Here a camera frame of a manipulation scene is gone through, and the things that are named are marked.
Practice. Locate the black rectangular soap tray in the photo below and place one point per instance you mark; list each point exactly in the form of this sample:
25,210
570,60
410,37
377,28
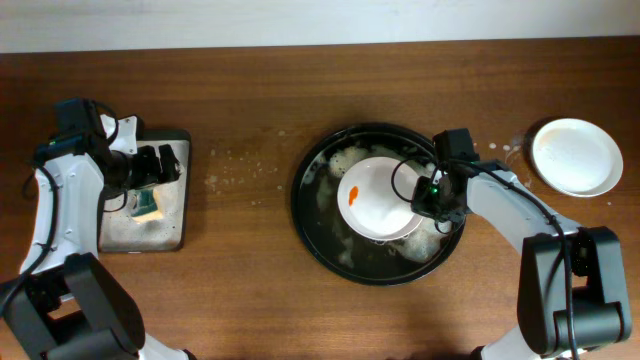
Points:
119,233

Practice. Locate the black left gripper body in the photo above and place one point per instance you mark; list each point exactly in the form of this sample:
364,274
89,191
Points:
151,166

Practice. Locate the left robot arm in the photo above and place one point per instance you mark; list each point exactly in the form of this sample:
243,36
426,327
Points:
65,304

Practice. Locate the round black tray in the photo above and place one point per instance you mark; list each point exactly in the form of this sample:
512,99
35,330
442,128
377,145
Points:
316,217

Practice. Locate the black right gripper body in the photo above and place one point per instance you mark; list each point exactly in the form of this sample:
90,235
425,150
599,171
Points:
425,201

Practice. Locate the cream white plate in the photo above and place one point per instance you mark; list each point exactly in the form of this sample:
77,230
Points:
550,187

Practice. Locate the pink white plate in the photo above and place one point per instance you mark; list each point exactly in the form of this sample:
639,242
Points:
374,196

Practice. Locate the green yellow sponge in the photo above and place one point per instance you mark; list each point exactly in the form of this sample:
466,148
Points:
146,207

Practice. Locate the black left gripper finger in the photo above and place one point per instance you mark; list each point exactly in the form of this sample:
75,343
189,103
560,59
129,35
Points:
170,166
146,167

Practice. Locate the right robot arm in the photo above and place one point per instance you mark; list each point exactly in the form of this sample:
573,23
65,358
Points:
572,296

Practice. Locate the pale blue plate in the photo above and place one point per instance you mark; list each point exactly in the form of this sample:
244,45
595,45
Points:
570,134

